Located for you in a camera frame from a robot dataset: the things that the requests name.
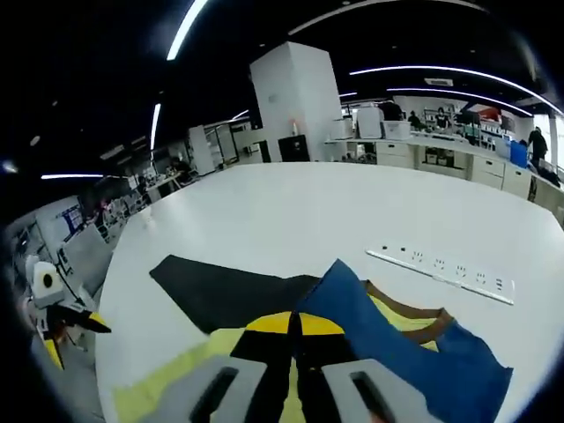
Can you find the yellow blue black garment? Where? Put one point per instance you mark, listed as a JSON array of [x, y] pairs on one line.
[[462, 370]]

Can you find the orange white wall fixture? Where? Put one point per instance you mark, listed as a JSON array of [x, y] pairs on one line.
[[294, 127]]

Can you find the white storage box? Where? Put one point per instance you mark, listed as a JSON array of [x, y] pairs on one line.
[[396, 131]]

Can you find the white ceiling light strip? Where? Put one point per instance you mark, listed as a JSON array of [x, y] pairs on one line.
[[72, 176], [156, 125], [454, 69], [458, 92], [185, 28]]

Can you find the red wall banner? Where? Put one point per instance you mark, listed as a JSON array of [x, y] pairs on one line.
[[484, 111]]

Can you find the grey mesh chair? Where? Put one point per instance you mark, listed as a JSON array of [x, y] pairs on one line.
[[88, 260]]

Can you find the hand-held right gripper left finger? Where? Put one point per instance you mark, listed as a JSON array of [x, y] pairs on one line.
[[229, 392]]

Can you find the white tall appliance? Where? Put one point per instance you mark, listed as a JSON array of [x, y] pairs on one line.
[[369, 123]]

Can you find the white board blue print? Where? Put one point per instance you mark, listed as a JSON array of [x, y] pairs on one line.
[[70, 222]]

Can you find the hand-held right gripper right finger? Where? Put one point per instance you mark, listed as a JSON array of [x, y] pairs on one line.
[[348, 392]]

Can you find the black floor cabinet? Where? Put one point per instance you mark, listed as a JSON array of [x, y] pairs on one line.
[[293, 148]]

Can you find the white cabinet counter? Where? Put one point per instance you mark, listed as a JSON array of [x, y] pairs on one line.
[[484, 169]]

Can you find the blue plastic bin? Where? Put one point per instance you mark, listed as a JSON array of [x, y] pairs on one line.
[[519, 154]]

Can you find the ceiling air vent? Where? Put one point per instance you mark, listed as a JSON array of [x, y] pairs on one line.
[[438, 81]]

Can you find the white power strip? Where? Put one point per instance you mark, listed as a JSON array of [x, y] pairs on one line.
[[440, 273]]

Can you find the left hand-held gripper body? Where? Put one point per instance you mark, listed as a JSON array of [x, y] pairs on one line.
[[44, 282]]

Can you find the white square pillar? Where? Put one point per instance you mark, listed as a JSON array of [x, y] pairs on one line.
[[295, 97]]

